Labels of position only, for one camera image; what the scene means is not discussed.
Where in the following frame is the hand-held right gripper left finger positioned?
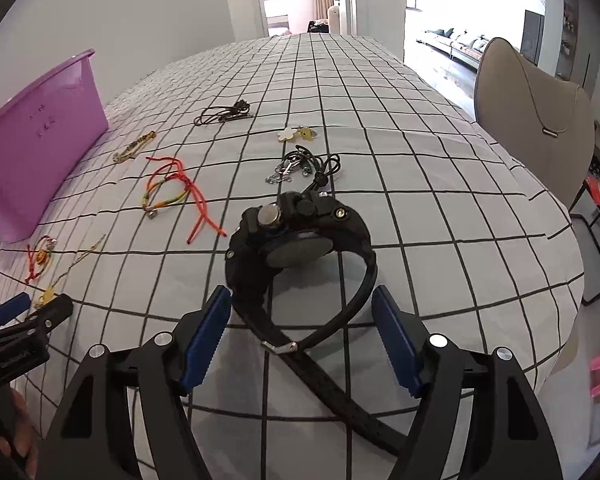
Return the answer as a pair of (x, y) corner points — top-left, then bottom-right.
(35, 285), (232, 480)

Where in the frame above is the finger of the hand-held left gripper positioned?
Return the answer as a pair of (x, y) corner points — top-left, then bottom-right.
(0, 293), (74, 342)
(0, 292), (31, 333)

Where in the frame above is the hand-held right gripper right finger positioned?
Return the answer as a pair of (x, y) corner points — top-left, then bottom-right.
(371, 285), (566, 480)

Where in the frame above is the gold chain necklace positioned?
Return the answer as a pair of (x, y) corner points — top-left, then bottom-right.
(35, 234), (107, 309)

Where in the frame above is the red bracelet with orange bead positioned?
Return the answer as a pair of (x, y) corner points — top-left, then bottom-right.
(24, 236), (57, 283)

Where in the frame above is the red cord bracelet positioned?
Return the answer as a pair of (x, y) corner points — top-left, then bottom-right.
(141, 157), (228, 246)

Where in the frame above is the multicoloured braided bracelet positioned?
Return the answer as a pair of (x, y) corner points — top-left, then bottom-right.
(142, 180), (193, 219)

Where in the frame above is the black wrist watch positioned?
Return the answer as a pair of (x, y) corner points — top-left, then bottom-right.
(225, 191), (416, 458)

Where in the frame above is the pink plastic basin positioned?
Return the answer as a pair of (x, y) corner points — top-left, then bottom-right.
(0, 49), (110, 241)

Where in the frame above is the silver chain bracelet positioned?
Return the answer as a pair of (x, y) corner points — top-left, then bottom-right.
(265, 157), (311, 184)

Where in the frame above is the black cord necklace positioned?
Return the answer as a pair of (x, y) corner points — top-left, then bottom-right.
(280, 145), (343, 196)

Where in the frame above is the person's left hand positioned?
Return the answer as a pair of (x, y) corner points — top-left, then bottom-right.
(0, 387), (41, 480)

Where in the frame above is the white flower pendant charm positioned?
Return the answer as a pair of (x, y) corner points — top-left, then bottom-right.
(278, 126), (318, 143)

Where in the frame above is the white checked tablecloth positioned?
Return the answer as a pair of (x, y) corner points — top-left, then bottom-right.
(0, 34), (586, 480)

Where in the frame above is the beige chair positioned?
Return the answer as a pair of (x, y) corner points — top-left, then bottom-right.
(474, 37), (597, 211)

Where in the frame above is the light sofa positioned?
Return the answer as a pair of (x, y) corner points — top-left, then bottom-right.
(420, 27), (491, 63)

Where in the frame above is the black metal chair frame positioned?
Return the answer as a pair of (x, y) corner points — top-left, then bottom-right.
(570, 205), (600, 306)

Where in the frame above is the brown cord necklace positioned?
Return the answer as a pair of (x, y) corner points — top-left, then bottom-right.
(194, 101), (253, 127)

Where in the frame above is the dark wall television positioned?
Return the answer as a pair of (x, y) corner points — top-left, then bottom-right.
(521, 10), (545, 66)

